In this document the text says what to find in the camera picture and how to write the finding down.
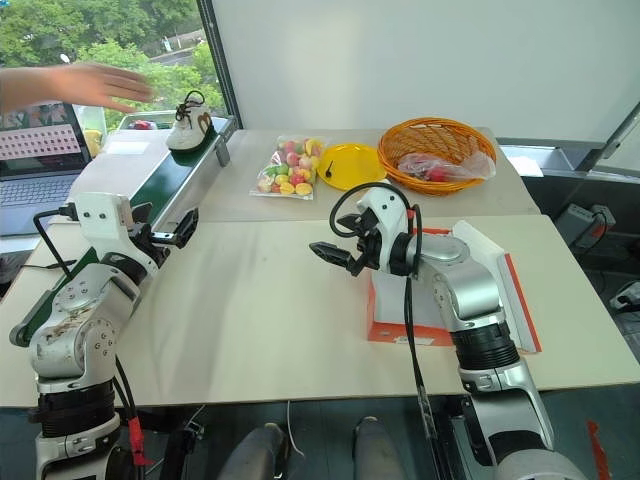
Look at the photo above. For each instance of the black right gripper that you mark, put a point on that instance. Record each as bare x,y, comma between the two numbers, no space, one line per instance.
369,247

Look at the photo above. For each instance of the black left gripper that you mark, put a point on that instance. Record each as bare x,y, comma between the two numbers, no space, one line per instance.
145,240

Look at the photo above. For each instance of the small white lace-up shoe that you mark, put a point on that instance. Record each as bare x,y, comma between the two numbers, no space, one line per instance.
187,131

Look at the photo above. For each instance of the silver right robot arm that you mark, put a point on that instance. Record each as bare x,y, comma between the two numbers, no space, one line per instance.
465,287

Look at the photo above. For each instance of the person's bare forearm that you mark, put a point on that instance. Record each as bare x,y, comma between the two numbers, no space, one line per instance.
22,90

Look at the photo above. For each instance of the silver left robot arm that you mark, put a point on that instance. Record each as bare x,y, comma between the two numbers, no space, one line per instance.
75,320

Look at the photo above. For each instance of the green belt conveyor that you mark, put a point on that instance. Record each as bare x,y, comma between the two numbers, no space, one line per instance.
150,182

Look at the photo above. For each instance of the orange and white box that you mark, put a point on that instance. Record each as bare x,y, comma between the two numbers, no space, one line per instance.
400,334

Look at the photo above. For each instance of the person's bare hand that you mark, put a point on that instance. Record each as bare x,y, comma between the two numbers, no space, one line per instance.
100,86

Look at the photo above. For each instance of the small black object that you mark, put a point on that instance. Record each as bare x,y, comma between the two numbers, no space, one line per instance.
329,170

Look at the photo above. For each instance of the yellow plastic plate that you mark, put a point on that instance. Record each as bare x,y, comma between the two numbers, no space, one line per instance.
352,167

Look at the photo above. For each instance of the clear bag of colourful candies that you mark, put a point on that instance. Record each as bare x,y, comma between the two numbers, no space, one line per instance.
292,167

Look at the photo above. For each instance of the orange woven basket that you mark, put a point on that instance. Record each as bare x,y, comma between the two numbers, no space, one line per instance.
400,140

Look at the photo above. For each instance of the clear plastic bag with red items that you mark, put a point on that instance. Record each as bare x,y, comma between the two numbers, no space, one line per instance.
450,167

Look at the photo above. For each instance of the grey open laptop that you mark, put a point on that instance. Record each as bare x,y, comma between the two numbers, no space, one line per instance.
35,150

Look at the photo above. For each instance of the dark rounded shape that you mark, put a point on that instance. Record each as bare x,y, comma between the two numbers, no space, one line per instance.
260,452
377,450

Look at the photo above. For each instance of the grey power adapter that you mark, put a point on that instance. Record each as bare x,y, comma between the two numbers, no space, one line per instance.
582,225

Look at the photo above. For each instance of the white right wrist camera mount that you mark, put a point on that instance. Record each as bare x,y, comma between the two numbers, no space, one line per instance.
387,220

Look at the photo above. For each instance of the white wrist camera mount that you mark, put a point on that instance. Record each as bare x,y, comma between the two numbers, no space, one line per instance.
97,212
387,220

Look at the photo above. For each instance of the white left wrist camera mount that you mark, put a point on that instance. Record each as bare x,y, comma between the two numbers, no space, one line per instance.
97,212

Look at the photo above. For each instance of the dark window frame post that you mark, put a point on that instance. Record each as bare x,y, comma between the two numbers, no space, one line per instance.
220,65

